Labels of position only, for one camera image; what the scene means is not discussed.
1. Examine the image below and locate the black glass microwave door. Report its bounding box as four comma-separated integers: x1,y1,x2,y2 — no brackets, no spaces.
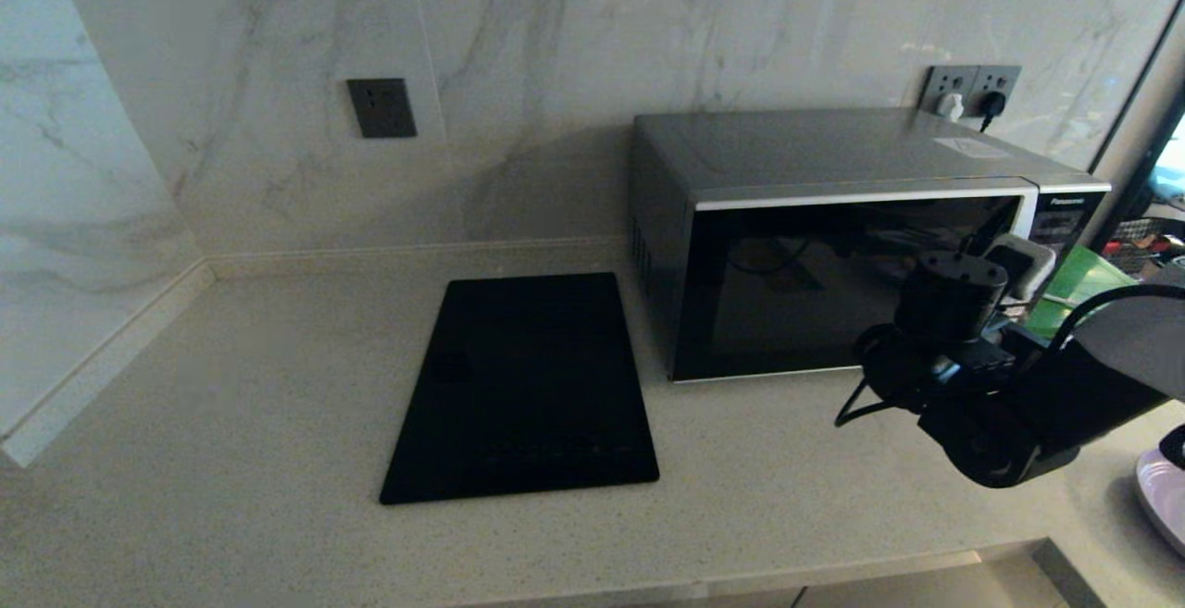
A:
673,190,1038,383

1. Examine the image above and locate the light purple plate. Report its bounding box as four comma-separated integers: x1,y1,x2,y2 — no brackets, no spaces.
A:
1137,446,1185,558

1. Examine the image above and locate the silver Panasonic microwave oven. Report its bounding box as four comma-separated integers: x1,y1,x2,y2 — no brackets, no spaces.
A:
631,108,1112,383

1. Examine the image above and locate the green cutting board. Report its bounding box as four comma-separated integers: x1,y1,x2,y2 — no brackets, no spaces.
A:
1026,245,1140,336

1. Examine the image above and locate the black glass induction cooktop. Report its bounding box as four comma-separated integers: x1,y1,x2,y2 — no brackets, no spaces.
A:
380,273,660,505

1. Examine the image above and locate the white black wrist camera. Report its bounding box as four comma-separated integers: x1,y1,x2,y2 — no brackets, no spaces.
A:
984,233,1057,302

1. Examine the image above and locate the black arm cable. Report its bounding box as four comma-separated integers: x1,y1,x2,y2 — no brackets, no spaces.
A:
1046,284,1185,359
833,326,927,428

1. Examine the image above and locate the black wire basket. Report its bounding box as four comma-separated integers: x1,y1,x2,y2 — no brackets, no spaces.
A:
1102,217,1185,276

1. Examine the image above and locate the grey double wall socket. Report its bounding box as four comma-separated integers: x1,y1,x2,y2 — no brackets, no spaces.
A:
918,65,1022,123

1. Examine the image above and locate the dark grey single wall socket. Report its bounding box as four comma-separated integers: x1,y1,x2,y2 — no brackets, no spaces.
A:
347,79,418,139

